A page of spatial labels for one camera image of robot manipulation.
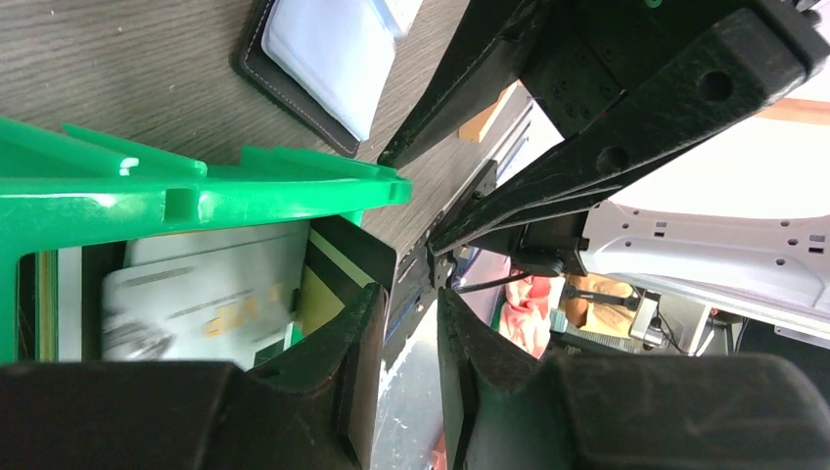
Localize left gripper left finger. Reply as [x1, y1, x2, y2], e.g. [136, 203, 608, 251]
[1, 284, 387, 469]

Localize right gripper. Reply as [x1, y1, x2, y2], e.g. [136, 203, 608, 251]
[378, 0, 829, 255]

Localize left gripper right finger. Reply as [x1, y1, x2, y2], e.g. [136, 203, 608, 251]
[437, 289, 829, 469]

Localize black credit card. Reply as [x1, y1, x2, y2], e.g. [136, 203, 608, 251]
[297, 215, 398, 336]

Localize black card holder wallet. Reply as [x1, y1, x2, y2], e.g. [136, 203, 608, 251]
[232, 0, 421, 158]

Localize green plastic bin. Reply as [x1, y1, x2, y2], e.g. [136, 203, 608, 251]
[1, 118, 412, 363]

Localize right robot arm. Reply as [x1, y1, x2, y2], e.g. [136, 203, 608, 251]
[379, 1, 829, 326]

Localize wooden frame rack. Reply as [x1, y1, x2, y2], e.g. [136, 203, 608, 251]
[458, 80, 829, 143]

